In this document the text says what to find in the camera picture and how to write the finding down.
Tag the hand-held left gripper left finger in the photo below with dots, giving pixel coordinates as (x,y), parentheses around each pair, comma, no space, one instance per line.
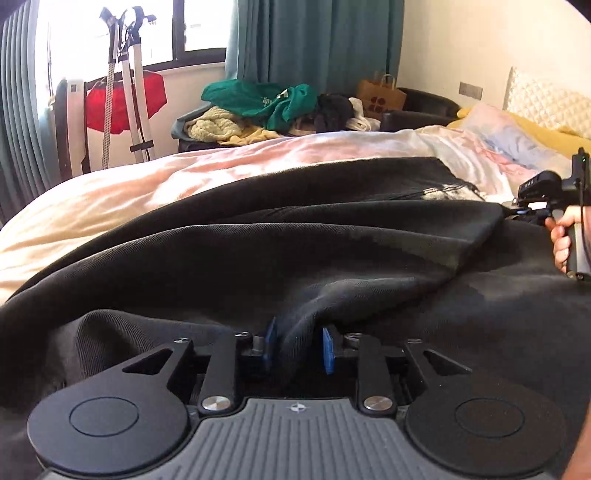
(269,344)

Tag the dark laundry basket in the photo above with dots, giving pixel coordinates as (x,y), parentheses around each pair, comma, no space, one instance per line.
(184,131)

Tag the white cloth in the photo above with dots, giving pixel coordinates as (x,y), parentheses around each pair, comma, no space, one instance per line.
(362,117)

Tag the white pink duvet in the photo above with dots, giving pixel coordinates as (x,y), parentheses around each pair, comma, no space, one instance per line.
(184,175)

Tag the black fluffy garment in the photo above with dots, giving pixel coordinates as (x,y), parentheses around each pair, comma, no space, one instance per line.
(333,110)

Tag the grey wall switch plate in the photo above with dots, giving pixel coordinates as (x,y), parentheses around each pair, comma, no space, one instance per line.
(471,90)

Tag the black leather armchair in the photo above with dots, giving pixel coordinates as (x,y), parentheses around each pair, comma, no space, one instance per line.
(418,110)

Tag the grey pleated curtain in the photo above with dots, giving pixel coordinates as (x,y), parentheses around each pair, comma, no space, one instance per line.
(23,106)

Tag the brown paper bag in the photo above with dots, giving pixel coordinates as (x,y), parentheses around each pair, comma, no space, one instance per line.
(379,97)

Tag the yellow cloth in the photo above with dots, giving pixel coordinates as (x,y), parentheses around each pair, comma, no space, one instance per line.
(251,136)

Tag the red garment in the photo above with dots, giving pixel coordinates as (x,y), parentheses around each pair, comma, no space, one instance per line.
(124,101)

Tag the cream knitted garment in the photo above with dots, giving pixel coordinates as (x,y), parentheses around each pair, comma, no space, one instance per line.
(214,124)

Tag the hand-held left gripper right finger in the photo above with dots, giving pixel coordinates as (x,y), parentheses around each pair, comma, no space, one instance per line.
(328,351)

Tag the white air purifier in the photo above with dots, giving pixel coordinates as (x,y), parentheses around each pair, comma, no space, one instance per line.
(71,124)

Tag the teal curtain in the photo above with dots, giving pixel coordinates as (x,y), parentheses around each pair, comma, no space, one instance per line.
(318,44)

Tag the yellow pillow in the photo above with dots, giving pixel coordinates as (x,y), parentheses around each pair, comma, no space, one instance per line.
(549,134)

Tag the white textured pillow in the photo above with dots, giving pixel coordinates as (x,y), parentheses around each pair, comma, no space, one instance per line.
(549,99)

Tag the garment steamer stand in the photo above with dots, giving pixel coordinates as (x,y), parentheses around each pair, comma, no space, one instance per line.
(127,78)

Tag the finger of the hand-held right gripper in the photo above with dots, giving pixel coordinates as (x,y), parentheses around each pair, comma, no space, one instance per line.
(518,212)

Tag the green garment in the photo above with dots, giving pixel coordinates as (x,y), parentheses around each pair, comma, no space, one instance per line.
(263,101)

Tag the person's right hand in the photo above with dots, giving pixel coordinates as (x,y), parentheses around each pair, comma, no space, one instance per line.
(561,249)

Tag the dark window frame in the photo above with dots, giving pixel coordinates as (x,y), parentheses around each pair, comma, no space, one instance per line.
(194,32)

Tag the pastel printed pillow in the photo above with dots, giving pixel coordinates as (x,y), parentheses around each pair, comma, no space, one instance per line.
(503,134)

